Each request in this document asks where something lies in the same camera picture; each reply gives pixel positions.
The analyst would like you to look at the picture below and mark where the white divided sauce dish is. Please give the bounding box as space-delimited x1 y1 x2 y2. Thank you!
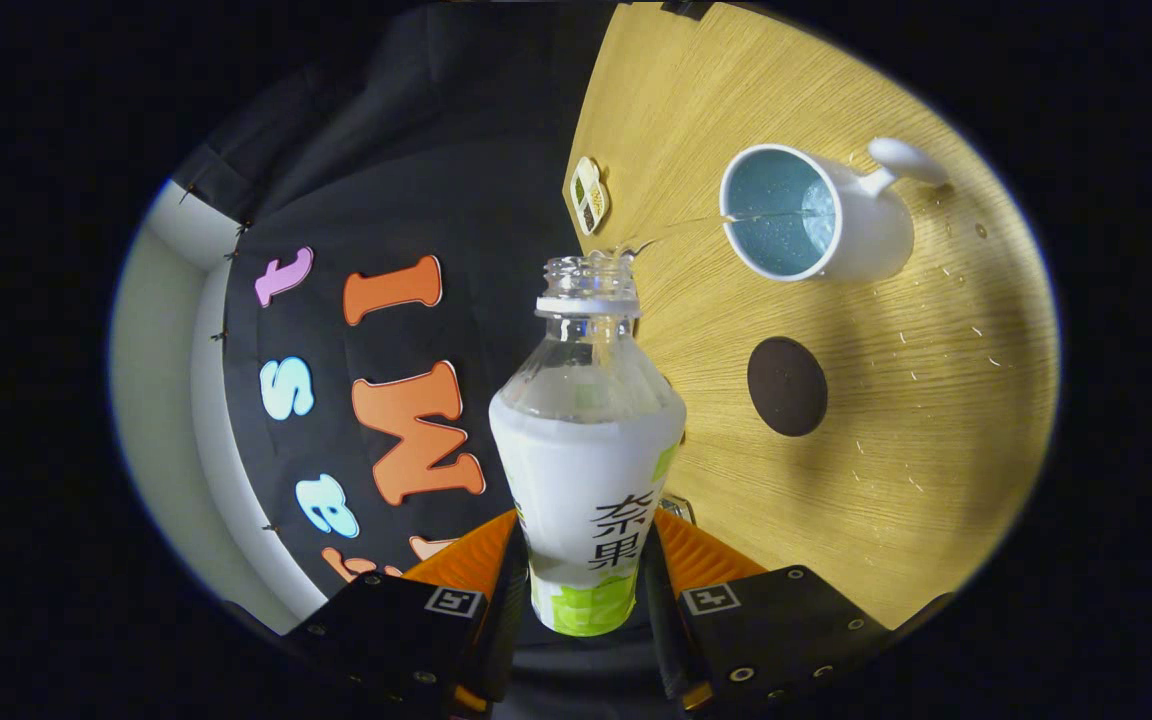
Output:
570 156 611 237

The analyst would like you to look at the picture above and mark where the wooden table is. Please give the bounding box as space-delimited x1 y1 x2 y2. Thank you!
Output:
562 0 1059 631

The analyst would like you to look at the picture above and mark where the dark brown round coaster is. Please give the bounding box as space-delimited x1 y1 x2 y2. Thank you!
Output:
747 336 829 438

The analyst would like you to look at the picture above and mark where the white green juice bottle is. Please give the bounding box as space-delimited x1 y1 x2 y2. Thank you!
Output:
488 255 687 638

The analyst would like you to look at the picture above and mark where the white cup with blue inside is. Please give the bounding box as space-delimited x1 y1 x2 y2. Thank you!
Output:
719 137 952 283

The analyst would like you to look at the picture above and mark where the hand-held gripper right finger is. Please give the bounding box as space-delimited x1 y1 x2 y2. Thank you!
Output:
640 505 893 714

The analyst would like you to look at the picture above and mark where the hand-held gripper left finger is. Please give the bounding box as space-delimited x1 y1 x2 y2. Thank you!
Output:
286 508 530 717

